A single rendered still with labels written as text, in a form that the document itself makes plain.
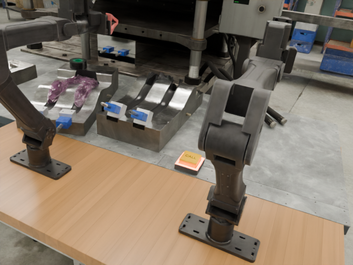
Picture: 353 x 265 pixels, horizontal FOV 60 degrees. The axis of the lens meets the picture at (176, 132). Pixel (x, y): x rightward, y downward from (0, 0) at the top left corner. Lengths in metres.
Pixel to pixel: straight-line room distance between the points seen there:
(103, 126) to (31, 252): 0.95
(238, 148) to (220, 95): 0.09
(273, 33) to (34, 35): 0.60
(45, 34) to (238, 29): 1.11
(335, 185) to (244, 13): 1.01
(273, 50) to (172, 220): 0.50
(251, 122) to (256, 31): 1.28
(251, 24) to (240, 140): 1.30
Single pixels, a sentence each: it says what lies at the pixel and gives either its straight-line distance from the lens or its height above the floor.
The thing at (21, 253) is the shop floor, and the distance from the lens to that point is 1.91.
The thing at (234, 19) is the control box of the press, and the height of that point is 1.15.
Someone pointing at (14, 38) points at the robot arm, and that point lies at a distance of 0.87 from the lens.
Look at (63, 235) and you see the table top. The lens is 0.83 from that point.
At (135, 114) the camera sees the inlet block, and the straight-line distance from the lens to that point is 1.03.
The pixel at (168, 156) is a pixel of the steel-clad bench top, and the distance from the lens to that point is 1.08.
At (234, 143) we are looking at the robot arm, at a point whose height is 1.16.
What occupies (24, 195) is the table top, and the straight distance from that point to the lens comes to 0.97.
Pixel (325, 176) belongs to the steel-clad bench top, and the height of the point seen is 0.80.
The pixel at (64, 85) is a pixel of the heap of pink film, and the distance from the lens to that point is 1.37.
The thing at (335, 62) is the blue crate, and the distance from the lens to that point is 4.67.
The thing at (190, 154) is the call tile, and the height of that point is 0.84.
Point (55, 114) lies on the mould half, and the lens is 1.25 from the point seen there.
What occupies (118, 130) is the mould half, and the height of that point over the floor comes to 0.84.
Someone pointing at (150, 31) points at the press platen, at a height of 1.02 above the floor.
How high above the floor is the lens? 1.41
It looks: 30 degrees down
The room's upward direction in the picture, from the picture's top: 6 degrees clockwise
